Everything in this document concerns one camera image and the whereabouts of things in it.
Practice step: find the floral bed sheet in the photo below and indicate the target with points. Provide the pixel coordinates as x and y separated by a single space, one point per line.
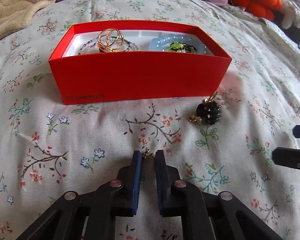
48 148

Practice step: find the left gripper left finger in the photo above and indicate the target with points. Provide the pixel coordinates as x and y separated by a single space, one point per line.
91 215

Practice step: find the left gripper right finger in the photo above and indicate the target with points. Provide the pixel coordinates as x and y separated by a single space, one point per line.
204 215

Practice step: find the black spiky earring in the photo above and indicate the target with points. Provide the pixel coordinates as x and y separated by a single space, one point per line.
208 112

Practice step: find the small gold earring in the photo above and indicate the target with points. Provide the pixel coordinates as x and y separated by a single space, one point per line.
148 153

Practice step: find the white plush toy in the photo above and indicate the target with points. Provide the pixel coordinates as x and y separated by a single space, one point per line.
291 15

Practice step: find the red cardboard box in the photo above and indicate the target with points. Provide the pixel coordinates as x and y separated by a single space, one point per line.
142 74

